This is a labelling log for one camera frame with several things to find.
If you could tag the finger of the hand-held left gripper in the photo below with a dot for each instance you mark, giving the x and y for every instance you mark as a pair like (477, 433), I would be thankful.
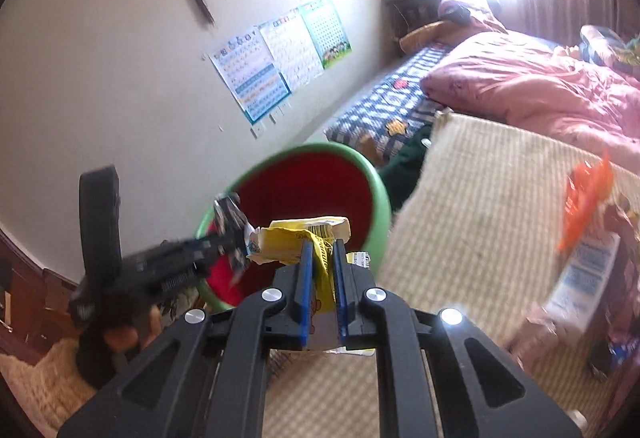
(217, 248)

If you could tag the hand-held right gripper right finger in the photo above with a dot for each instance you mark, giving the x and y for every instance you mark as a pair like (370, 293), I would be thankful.
(340, 298)

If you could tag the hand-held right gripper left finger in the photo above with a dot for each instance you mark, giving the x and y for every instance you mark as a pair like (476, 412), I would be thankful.
(306, 298)

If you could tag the dark foil wrapper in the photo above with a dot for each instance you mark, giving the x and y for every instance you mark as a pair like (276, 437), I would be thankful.
(231, 213)

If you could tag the yellow snack wrapper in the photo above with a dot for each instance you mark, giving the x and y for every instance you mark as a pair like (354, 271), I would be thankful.
(285, 243)

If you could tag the green and red basin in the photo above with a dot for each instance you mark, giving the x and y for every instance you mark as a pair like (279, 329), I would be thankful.
(300, 188)

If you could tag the person's left hand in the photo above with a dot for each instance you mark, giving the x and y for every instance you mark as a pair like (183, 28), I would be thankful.
(125, 335)

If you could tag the dark wooden furniture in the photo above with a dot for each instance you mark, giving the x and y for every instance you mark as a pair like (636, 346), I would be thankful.
(30, 288)

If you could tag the tan plush toy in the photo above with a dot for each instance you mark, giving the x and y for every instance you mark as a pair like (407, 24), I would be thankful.
(40, 388)

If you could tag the dark green cloth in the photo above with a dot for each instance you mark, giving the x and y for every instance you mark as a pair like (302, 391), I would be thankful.
(407, 167)

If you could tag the beige striped mat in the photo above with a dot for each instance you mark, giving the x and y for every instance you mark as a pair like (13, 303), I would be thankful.
(480, 198)

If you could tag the blue checkered bed sheet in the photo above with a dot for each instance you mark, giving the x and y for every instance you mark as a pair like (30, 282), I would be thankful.
(385, 102)

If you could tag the white and blue wrapper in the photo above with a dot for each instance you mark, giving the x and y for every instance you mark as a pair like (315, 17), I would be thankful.
(585, 278)

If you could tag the orange snack wrapper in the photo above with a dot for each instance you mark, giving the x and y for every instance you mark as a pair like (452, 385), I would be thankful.
(585, 198)

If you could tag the yellow cushion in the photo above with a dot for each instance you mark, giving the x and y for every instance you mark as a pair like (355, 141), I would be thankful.
(422, 35)

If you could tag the pink quilt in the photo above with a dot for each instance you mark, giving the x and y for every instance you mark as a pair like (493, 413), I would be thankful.
(540, 82)

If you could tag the dark wooden nightstand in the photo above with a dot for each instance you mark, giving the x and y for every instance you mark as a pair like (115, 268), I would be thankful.
(407, 10)

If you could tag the pink pillow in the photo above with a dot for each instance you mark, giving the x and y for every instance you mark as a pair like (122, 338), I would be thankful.
(475, 15)

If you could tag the pile of colourful bedding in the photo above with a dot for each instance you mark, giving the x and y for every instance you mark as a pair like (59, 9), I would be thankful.
(607, 47)

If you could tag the blue bordered wall poster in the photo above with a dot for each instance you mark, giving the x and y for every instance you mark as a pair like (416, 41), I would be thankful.
(250, 72)

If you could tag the white and orange wall poster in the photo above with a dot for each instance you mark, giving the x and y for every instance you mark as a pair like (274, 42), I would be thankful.
(295, 47)

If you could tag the green bordered wall poster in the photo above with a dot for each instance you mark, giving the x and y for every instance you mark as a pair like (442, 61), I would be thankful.
(325, 30)

